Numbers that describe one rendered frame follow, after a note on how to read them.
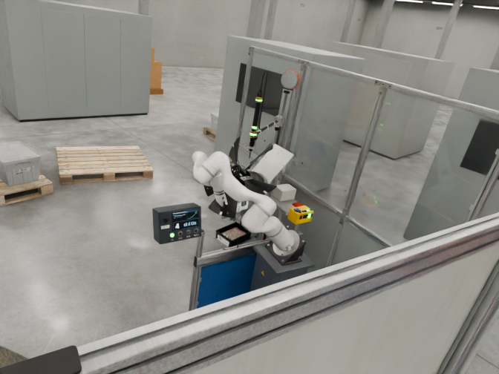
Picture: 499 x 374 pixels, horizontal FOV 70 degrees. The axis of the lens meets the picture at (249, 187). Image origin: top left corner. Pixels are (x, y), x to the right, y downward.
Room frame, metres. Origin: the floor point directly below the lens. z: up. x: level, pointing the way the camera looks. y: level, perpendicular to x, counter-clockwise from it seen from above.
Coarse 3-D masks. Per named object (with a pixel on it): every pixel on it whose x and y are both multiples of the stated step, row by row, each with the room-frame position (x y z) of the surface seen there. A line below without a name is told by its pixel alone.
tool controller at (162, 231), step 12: (180, 204) 1.88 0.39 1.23; (192, 204) 1.89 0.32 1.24; (156, 216) 1.73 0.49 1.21; (168, 216) 1.73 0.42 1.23; (180, 216) 1.77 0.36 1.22; (192, 216) 1.81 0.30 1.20; (156, 228) 1.72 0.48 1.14; (168, 228) 1.72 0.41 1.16; (192, 228) 1.80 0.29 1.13; (156, 240) 1.71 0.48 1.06; (168, 240) 1.70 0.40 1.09
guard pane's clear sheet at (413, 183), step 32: (256, 64) 3.86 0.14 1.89; (288, 64) 3.45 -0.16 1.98; (256, 96) 3.79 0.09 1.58; (320, 96) 3.06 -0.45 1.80; (352, 96) 2.80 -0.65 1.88; (384, 96) 2.58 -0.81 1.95; (320, 128) 2.99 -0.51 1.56; (352, 128) 2.73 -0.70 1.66; (384, 128) 2.51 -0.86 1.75; (416, 128) 2.33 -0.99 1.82; (448, 128) 2.18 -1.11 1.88; (480, 128) 2.04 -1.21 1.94; (320, 160) 2.92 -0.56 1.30; (352, 160) 2.66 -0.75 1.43; (384, 160) 2.45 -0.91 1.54; (416, 160) 2.27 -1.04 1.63; (448, 160) 2.12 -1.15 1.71; (480, 160) 1.98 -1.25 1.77; (320, 192) 2.85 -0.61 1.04; (384, 192) 2.38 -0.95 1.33; (416, 192) 2.21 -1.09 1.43; (448, 192) 2.06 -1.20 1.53; (384, 224) 2.32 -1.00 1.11; (416, 224) 2.15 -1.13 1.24; (448, 224) 2.00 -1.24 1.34
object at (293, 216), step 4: (292, 208) 2.40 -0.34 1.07; (300, 208) 2.42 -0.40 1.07; (304, 208) 2.44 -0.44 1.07; (308, 208) 2.45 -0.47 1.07; (292, 212) 2.36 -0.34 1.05; (296, 212) 2.34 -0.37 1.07; (304, 212) 2.36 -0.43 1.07; (308, 212) 2.38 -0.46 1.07; (312, 212) 2.40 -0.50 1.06; (288, 216) 2.39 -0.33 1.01; (292, 216) 2.36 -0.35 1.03; (296, 216) 2.32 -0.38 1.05; (292, 220) 2.35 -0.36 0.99; (296, 220) 2.32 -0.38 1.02; (300, 220) 2.34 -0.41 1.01; (304, 220) 2.37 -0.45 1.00; (308, 220) 2.39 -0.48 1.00
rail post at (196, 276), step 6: (198, 270) 1.91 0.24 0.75; (192, 276) 1.91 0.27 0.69; (198, 276) 1.90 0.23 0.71; (192, 282) 1.90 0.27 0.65; (198, 282) 1.90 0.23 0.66; (192, 288) 1.91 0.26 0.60; (198, 288) 1.91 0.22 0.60; (192, 294) 1.89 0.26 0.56; (192, 300) 1.88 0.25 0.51; (192, 306) 1.89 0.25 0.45
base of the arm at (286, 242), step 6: (282, 228) 1.90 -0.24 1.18; (282, 234) 1.89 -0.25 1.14; (288, 234) 1.93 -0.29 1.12; (294, 234) 2.01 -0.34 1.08; (276, 240) 1.88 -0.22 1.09; (282, 240) 1.89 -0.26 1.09; (288, 240) 1.92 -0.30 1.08; (294, 240) 1.97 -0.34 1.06; (276, 246) 1.99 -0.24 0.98; (282, 246) 1.91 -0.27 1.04; (288, 246) 1.92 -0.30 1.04; (294, 246) 1.93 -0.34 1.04; (276, 252) 1.95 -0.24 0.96; (282, 252) 1.93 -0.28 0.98; (288, 252) 1.91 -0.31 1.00
